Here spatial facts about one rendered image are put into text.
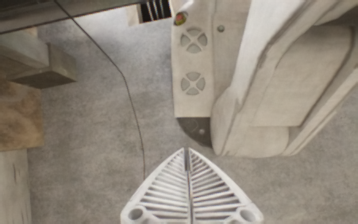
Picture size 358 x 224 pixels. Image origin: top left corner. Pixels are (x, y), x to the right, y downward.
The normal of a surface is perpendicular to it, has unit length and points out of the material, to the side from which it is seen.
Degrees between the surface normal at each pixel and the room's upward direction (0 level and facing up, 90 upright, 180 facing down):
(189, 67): 38
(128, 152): 0
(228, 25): 1
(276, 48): 71
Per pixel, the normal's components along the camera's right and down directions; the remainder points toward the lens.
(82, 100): -0.03, -0.11
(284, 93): -0.02, 0.59
